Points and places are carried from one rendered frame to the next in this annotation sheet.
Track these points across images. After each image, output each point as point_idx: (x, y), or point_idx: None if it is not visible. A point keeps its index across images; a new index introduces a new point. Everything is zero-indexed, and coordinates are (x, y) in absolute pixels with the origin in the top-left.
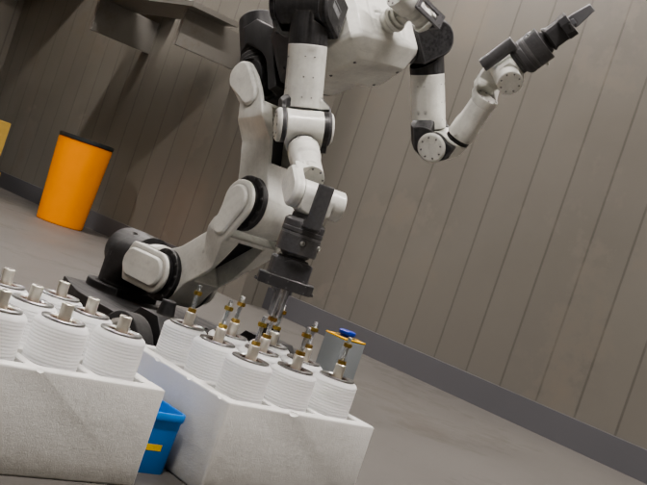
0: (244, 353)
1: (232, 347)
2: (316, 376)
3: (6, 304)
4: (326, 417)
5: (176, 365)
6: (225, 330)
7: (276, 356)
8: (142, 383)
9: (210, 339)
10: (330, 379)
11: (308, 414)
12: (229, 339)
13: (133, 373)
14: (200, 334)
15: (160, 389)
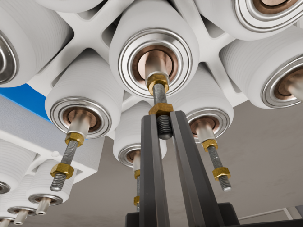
0: (130, 147)
1: (110, 129)
2: (248, 93)
3: (9, 223)
4: (239, 98)
5: (52, 81)
6: (84, 139)
7: (184, 83)
8: (83, 174)
9: (69, 115)
10: (264, 107)
11: None
12: (67, 8)
13: (74, 177)
14: (52, 121)
15: (94, 172)
